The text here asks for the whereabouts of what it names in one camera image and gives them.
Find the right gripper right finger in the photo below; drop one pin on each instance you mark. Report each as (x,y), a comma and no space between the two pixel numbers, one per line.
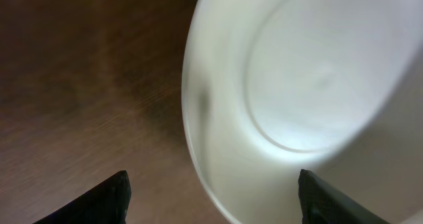
(323,204)

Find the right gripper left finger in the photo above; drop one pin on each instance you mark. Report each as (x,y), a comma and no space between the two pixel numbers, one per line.
(106,203)

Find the cream bowl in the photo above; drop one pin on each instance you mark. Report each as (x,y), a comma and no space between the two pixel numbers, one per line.
(272,87)

